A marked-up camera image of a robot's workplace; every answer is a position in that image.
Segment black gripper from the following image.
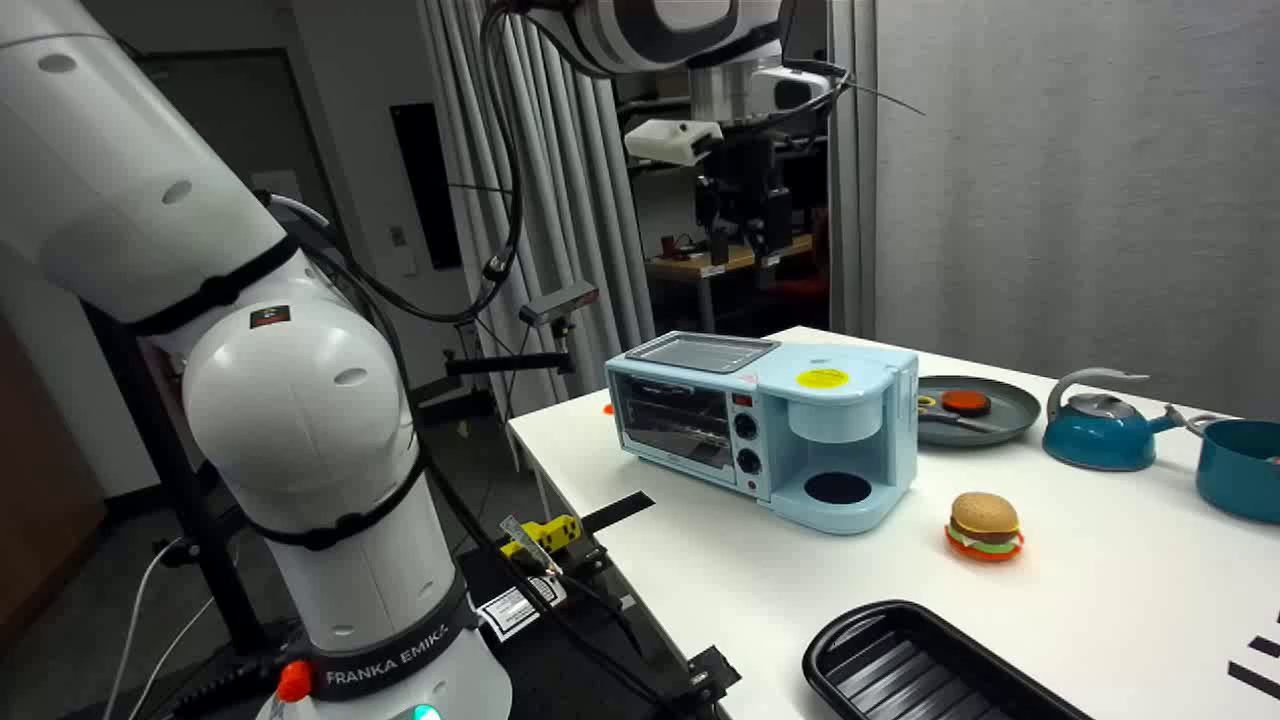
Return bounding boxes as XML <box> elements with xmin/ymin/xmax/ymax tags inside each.
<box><xmin>700</xmin><ymin>123</ymin><xmax>809</xmax><ymax>258</ymax></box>

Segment light blue breakfast machine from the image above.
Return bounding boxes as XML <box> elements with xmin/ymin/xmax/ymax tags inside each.
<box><xmin>602</xmin><ymin>328</ymin><xmax>926</xmax><ymax>539</ymax></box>

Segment white pleated curtain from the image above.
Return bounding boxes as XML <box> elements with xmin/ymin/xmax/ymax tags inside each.
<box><xmin>411</xmin><ymin>0</ymin><xmax>660</xmax><ymax>406</ymax></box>

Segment red toy disc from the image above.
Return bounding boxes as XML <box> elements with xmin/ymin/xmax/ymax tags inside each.
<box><xmin>941</xmin><ymin>384</ymin><xmax>996</xmax><ymax>421</ymax></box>

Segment dark grey round plate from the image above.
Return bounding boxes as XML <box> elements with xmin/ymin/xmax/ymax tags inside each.
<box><xmin>918</xmin><ymin>372</ymin><xmax>1046</xmax><ymax>456</ymax></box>

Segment yellow table clamp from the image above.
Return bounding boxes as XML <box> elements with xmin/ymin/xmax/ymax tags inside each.
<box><xmin>497</xmin><ymin>511</ymin><xmax>587</xmax><ymax>573</ymax></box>

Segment toy hamburger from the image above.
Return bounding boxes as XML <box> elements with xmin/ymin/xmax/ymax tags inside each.
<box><xmin>944</xmin><ymin>488</ymin><xmax>1028</xmax><ymax>570</ymax></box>

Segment black ribbed tray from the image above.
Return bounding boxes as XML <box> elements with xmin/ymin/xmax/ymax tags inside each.
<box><xmin>802</xmin><ymin>597</ymin><xmax>1096</xmax><ymax>720</ymax></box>

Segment teal toy pot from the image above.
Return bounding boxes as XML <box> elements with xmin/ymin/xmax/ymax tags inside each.
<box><xmin>1190</xmin><ymin>414</ymin><xmax>1280</xmax><ymax>529</ymax></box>

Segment white bottle orange cap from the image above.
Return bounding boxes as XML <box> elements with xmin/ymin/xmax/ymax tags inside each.
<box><xmin>255</xmin><ymin>658</ymin><xmax>326</xmax><ymax>720</ymax></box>

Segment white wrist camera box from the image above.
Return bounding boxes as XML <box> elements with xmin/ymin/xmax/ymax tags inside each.
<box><xmin>620</xmin><ymin>115</ymin><xmax>728</xmax><ymax>174</ymax></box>

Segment grey camera on stand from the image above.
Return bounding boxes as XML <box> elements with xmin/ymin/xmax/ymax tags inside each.
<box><xmin>517</xmin><ymin>278</ymin><xmax>605</xmax><ymax>406</ymax></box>

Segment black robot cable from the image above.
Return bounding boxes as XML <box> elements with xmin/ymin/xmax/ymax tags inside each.
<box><xmin>274</xmin><ymin>0</ymin><xmax>531</xmax><ymax>328</ymax></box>

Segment white floor cable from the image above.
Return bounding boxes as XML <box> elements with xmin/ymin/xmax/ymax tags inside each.
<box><xmin>101</xmin><ymin>533</ymin><xmax>222</xmax><ymax>720</ymax></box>

